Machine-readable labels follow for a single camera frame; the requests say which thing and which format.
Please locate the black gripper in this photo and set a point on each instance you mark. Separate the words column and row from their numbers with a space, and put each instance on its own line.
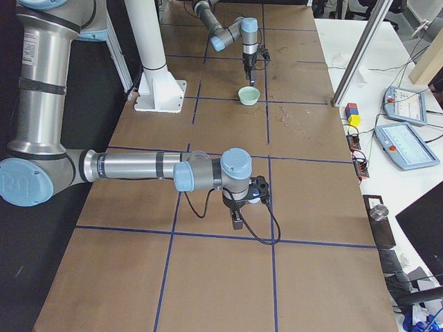
column 248, row 61
column 230, row 204

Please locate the mint green bowl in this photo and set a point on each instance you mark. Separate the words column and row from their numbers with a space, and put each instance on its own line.
column 248, row 95

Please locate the light blue cup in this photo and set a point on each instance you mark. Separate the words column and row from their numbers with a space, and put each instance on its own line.
column 255, row 197

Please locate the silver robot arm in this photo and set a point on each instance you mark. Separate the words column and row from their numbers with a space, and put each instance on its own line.
column 94, row 105
column 244, row 28

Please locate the crumpled white tissue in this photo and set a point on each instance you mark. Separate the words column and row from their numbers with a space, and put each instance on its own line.
column 339, row 61

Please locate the red blue yellow blocks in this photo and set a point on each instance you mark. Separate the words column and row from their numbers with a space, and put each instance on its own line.
column 352, row 114

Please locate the orange black connector board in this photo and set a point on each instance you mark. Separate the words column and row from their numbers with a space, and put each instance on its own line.
column 353, row 142

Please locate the small metal cup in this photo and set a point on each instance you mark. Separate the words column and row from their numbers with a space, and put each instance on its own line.
column 378, row 213

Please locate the black metal block stand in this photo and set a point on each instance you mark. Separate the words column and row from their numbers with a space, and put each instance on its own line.
column 381, row 230

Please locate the far teach pendant tablet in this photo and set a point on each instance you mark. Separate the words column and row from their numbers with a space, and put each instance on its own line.
column 405, row 105

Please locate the teach pendant tablet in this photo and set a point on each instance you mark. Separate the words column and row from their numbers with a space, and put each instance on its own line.
column 405, row 105
column 405, row 147

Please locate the near teach pendant tablet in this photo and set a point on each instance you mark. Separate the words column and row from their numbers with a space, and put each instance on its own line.
column 405, row 147

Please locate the white pedestal column base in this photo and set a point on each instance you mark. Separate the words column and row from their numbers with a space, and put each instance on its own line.
column 159, row 91

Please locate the aluminium frame post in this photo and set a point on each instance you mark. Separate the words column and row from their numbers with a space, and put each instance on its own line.
column 378, row 14

